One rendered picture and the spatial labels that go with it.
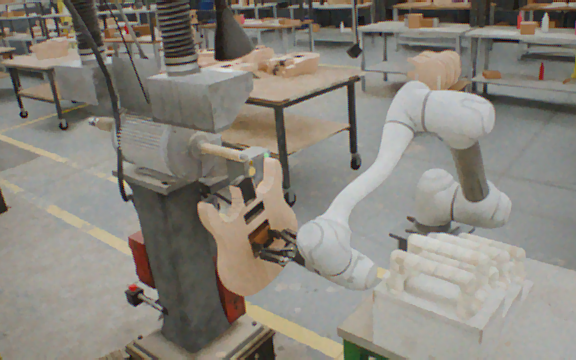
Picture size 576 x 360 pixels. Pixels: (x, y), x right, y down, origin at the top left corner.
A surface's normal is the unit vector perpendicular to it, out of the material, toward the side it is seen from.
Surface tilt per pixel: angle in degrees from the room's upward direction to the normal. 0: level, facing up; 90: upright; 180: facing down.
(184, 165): 94
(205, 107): 90
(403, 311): 90
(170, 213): 90
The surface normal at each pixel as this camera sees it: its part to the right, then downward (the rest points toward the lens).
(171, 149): 0.39, 0.24
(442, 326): -0.63, 0.36
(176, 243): 0.78, 0.20
